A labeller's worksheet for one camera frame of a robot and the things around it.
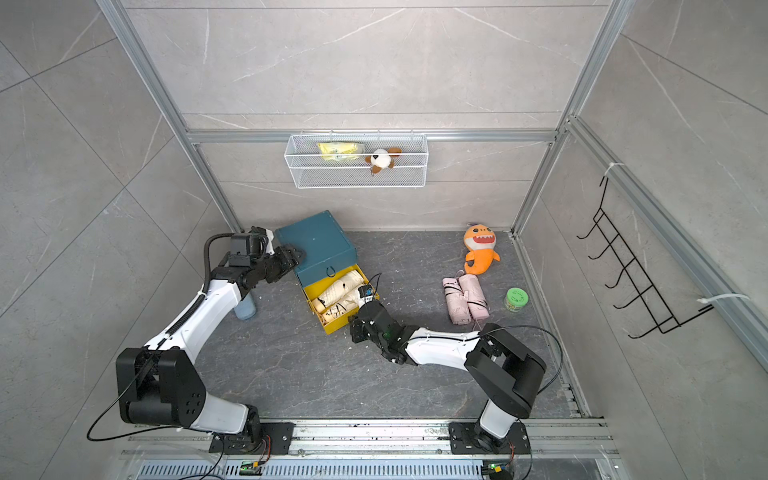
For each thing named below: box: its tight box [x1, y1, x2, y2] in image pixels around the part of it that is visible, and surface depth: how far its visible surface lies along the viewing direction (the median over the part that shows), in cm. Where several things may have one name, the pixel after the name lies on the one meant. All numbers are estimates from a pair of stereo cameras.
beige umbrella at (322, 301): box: [312, 270, 364, 314], surface depth 90 cm
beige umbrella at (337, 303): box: [311, 286, 361, 324], surface depth 88 cm
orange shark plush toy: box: [464, 224, 501, 275], surface depth 109 cm
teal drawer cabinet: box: [274, 210, 358, 289], surface depth 88 cm
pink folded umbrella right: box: [458, 274, 490, 320], surface depth 99 cm
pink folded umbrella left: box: [442, 277, 472, 325], surface depth 97 cm
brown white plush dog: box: [365, 147, 403, 177], surface depth 87 cm
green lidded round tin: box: [504, 287, 529, 313], surface depth 97 cm
